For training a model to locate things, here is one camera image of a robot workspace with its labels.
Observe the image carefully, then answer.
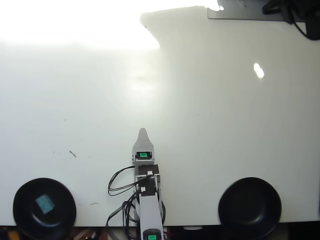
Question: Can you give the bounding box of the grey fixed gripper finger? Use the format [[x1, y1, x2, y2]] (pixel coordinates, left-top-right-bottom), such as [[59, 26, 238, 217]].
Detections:
[[133, 127, 154, 151]]

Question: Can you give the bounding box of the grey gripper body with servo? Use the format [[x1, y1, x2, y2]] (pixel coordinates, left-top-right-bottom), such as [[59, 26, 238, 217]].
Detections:
[[131, 149, 156, 165]]

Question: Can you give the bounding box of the blue foam cube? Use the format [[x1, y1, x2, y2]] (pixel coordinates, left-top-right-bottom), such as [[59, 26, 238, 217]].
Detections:
[[34, 193, 56, 215]]

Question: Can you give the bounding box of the black round bowl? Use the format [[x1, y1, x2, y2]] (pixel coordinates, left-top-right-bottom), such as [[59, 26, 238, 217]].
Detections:
[[12, 177, 77, 240], [217, 176, 283, 240]]

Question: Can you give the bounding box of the black box device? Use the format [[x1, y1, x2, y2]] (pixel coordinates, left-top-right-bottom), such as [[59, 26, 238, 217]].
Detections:
[[304, 0, 320, 41]]

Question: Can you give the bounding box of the short black servo cable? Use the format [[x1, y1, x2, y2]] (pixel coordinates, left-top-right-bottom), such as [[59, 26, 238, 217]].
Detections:
[[107, 164, 141, 197]]

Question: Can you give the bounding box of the long black servo cable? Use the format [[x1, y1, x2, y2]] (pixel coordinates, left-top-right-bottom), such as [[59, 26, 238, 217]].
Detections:
[[105, 193, 141, 240]]

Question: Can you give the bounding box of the black bracket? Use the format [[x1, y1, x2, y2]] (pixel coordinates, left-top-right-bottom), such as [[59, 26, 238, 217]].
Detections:
[[261, 0, 291, 16]]

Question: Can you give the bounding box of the thick black cable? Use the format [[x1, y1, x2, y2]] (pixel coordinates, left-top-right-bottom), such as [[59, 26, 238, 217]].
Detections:
[[282, 4, 309, 38]]

